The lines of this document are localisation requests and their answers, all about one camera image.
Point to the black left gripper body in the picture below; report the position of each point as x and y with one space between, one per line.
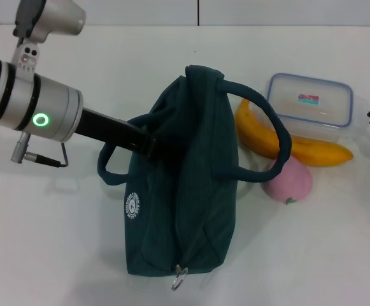
114 134

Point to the dark teal fabric bag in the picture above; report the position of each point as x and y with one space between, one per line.
203 197

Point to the clear blue-rimmed lunch box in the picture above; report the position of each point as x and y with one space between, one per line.
312 111

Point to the yellow banana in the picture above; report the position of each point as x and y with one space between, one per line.
318 154

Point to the pink peach toy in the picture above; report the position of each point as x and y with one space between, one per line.
291 185

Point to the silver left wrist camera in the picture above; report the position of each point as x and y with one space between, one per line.
27 60

